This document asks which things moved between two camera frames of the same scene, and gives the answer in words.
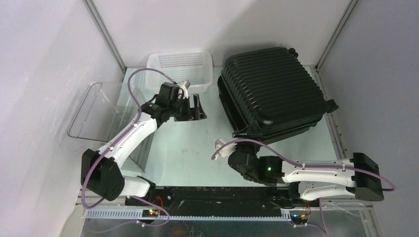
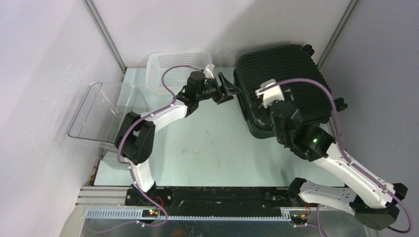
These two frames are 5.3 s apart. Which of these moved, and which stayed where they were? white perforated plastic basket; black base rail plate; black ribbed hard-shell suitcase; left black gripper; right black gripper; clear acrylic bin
Moved: left black gripper; right black gripper; black ribbed hard-shell suitcase
Stayed: clear acrylic bin; white perforated plastic basket; black base rail plate
